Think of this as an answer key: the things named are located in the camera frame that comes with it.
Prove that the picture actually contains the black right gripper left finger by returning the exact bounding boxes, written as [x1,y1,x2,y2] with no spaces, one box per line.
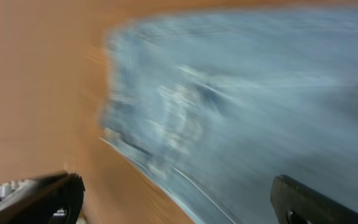
[0,172,85,224]

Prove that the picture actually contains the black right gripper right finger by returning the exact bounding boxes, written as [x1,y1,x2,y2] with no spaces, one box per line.
[270,175,358,224]

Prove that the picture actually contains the light blue denim jeans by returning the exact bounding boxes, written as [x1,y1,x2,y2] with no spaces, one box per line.
[103,7,358,223]

